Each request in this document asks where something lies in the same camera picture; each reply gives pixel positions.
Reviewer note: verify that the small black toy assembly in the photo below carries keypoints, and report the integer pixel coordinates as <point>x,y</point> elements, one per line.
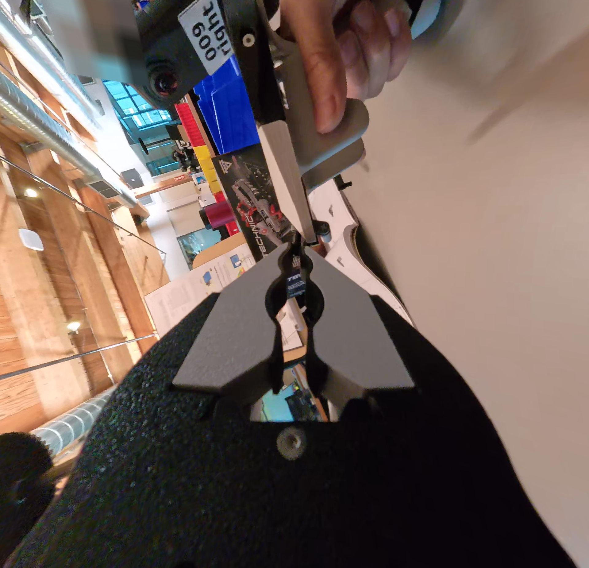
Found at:
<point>318,231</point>

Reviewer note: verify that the white ceiling air vent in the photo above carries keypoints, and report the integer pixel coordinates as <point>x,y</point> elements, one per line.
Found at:
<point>105,189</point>

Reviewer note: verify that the silver spiral air duct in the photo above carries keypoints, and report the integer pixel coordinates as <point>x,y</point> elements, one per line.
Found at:
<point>69,427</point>
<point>46,121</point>

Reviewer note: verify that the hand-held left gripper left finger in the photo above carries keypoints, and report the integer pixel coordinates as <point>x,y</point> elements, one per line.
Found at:
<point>230,342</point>

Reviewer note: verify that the white printed instruction sheet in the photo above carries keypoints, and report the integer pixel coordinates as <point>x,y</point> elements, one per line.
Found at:
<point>184,296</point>

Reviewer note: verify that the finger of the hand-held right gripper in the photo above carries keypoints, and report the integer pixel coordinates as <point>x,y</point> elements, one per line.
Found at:
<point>287,172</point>

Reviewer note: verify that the grey wall speaker box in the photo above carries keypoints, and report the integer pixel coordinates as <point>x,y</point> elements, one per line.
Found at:
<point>131,177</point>

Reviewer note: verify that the black foam knob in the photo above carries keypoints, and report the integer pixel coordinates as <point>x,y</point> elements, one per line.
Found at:
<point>23,480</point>

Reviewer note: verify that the person's right hand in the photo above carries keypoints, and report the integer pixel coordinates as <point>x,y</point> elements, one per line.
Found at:
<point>331,34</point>

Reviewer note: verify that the maroon cylinder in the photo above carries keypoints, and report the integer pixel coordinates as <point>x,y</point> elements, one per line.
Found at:
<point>218,213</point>

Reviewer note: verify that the open white instruction booklet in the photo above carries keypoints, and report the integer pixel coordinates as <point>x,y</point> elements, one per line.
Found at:
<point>363,282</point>

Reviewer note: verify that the black toy beam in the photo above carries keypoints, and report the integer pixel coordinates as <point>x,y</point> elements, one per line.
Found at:
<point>344,182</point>

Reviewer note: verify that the small white printed box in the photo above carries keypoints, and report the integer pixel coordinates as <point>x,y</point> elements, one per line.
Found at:
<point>202,183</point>

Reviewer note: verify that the white ceiling access point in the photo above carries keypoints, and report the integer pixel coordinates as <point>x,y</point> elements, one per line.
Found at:
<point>31,239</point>

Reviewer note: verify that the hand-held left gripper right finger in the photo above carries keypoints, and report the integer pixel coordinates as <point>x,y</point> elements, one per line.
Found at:
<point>359,342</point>

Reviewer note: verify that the large glass window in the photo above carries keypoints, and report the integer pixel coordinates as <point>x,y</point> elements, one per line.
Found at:
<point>133,107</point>

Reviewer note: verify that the thin steel tension rod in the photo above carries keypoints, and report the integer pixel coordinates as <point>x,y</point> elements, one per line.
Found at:
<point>69,358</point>

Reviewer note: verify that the tan wooden board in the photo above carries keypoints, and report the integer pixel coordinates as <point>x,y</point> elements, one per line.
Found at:
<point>216,255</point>

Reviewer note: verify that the black toy set box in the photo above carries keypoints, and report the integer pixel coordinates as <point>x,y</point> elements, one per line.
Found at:
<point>248,195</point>

